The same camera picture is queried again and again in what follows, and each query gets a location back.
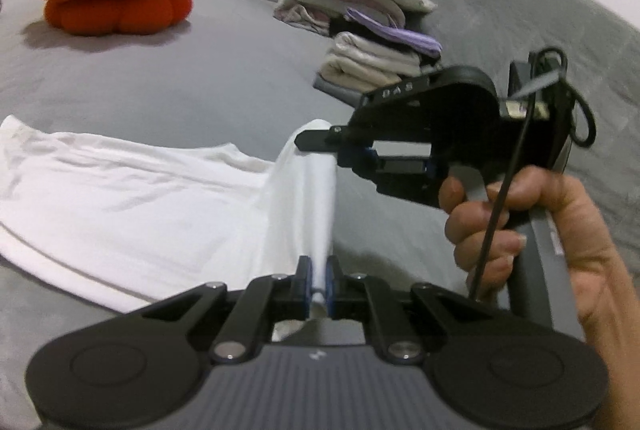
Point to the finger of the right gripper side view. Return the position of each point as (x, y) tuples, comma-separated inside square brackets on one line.
[(319, 140)]

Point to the white garment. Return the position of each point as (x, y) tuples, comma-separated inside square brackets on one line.
[(125, 224)]

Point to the lower orange pumpkin cushion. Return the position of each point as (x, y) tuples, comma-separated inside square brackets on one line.
[(106, 17)]

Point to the lavender folded garment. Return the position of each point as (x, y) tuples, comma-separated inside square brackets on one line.
[(419, 42)]

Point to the cream folded garment upper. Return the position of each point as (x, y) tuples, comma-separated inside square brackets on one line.
[(377, 56)]

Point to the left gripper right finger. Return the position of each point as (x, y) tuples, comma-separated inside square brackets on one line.
[(370, 301)]

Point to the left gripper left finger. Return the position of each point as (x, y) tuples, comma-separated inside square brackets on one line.
[(263, 303)]

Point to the grey-blue folded garment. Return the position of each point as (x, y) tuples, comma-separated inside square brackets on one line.
[(348, 96)]

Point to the beige folded garment lower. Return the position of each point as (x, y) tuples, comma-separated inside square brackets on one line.
[(356, 76)]

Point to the grey quilted blanket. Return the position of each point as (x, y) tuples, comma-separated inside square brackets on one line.
[(603, 65)]

